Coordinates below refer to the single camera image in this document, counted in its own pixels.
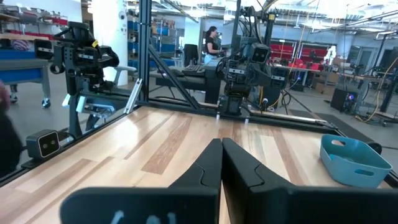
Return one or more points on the blue plastic bin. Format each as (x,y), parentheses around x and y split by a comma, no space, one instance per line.
(351,165)

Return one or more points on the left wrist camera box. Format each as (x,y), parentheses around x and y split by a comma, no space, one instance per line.
(260,53)

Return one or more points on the white pillar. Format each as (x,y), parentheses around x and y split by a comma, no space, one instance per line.
(109,37)

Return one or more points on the person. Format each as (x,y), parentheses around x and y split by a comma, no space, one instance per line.
(213,45)
(7,140)

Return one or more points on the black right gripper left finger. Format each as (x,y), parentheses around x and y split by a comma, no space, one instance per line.
(174,202)

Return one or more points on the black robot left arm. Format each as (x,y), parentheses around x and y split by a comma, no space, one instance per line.
(231,105)

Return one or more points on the grey table-level camera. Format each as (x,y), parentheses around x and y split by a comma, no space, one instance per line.
(43,144)

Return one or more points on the black keyboard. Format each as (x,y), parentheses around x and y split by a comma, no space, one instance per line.
(192,70)

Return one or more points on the black device on stand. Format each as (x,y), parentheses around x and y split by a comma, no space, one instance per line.
(81,59)

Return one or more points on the red storage shelves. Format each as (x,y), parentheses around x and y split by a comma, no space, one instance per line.
(298,54)

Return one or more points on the black computer purple lights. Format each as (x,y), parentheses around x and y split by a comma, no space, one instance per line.
(343,100)

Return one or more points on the grey cart blue drawers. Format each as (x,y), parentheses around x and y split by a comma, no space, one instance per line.
(21,68)

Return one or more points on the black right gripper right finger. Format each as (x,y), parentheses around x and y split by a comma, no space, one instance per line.
(280,205)

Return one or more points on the dark grey computer desk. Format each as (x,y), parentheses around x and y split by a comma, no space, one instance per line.
(199,85)

